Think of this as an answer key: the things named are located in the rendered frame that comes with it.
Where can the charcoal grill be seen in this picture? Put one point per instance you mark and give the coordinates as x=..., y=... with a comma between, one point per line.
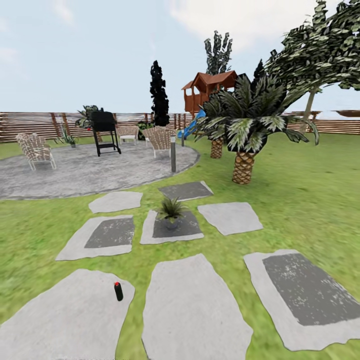
x=103, y=121

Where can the insectifuge atomizer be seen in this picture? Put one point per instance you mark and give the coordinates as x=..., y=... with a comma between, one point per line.
x=118, y=291

